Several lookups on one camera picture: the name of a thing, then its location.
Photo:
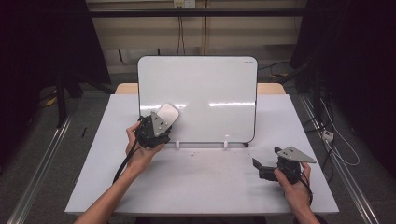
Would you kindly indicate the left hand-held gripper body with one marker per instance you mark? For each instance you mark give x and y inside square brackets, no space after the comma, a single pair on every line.
[152,130]

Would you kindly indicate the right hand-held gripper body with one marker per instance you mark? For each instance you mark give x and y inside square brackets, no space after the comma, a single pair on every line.
[289,161]

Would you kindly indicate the white whiteboard eraser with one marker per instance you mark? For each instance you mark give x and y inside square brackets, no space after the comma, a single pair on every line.
[168,114]

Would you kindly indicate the white whiteboard with black frame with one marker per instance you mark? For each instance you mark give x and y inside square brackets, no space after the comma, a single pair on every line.
[205,99]

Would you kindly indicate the person's left hand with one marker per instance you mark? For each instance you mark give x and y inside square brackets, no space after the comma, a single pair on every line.
[140,152]

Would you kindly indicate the person's right hand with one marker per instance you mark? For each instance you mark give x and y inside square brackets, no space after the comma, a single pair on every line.
[292,193]

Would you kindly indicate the white power strip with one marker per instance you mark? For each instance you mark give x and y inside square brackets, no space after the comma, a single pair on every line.
[328,135]

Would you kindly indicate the wooden table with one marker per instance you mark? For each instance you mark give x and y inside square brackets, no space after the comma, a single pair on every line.
[271,88]

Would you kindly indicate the small black pen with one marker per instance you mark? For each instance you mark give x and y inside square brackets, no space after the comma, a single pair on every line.
[83,132]

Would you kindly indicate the black metal stand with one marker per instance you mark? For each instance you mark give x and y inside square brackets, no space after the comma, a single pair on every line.
[61,99]

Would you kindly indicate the black curtain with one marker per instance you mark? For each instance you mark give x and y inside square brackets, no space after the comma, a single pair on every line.
[358,62]
[37,46]

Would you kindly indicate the black horizontal bar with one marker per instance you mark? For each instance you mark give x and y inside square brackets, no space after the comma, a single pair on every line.
[199,12]

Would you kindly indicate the aluminium floor rail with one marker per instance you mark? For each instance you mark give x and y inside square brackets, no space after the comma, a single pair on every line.
[40,168]
[342,174]

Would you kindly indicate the white wall socket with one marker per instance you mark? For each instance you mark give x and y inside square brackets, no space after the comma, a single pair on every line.
[184,3]

